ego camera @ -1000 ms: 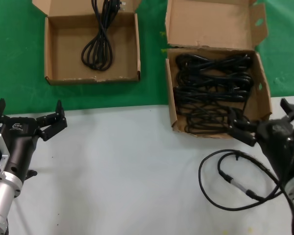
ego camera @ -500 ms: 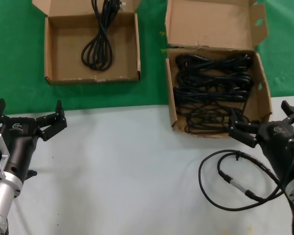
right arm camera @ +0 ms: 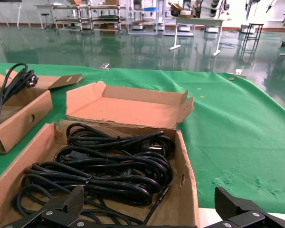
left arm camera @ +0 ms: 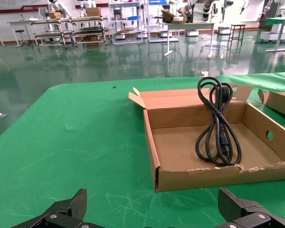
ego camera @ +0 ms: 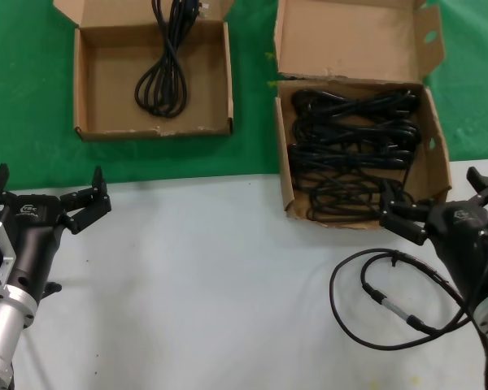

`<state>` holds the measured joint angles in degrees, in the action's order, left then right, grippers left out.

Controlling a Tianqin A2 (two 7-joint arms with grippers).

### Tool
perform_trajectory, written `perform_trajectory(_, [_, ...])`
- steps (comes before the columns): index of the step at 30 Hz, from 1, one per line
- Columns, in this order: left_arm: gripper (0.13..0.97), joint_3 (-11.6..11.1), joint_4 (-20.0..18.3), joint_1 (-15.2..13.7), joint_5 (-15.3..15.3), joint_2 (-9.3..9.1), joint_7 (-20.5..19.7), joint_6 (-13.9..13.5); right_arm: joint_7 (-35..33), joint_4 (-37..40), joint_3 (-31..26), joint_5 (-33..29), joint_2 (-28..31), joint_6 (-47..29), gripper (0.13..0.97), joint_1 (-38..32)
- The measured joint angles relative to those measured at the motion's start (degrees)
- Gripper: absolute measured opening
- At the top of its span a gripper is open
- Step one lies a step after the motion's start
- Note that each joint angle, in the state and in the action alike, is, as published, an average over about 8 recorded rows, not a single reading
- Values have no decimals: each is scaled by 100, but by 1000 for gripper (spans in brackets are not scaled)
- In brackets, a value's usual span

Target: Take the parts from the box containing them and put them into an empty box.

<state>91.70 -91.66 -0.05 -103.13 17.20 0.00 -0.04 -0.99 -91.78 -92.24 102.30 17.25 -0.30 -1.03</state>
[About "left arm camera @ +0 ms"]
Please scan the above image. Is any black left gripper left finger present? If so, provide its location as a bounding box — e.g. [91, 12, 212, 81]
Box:
[11, 189, 98, 228]

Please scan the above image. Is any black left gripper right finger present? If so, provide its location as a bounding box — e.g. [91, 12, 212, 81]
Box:
[213, 188, 285, 228]

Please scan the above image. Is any black power cable with plug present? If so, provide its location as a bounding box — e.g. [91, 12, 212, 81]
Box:
[196, 76, 242, 166]

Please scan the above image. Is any cardboard box with flat lid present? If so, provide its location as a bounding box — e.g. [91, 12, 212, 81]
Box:
[128, 83, 285, 192]

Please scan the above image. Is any cardboard box with upright lid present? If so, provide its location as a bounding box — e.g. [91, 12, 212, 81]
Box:
[257, 88, 285, 119]

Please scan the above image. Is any green table cloth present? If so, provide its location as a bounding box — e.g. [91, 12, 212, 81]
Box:
[0, 71, 285, 228]

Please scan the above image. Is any black round stool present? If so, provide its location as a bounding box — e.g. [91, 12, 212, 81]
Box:
[15, 29, 26, 48]

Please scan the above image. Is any black metal stand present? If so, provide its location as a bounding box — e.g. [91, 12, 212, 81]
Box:
[226, 23, 247, 65]

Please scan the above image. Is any metal rack cart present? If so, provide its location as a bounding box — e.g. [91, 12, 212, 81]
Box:
[29, 15, 110, 50]

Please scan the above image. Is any green topped white table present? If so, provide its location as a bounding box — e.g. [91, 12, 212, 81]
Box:
[259, 17, 285, 53]

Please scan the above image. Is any white work table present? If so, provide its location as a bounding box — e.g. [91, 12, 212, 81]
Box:
[6, 20, 40, 48]

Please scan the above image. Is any white desk with T-legs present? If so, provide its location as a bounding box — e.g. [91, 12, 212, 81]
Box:
[162, 21, 217, 59]

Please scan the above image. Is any large brown carton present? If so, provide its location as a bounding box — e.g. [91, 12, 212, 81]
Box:
[85, 7, 102, 17]

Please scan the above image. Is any white shelving unit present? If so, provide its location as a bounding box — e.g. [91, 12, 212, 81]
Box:
[144, 0, 179, 43]
[108, 0, 146, 45]

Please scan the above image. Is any white humanoid robot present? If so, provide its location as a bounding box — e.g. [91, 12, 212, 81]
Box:
[79, 0, 97, 18]
[47, 0, 71, 19]

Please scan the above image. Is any red wall banner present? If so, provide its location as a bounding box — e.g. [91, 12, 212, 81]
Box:
[0, 0, 49, 14]

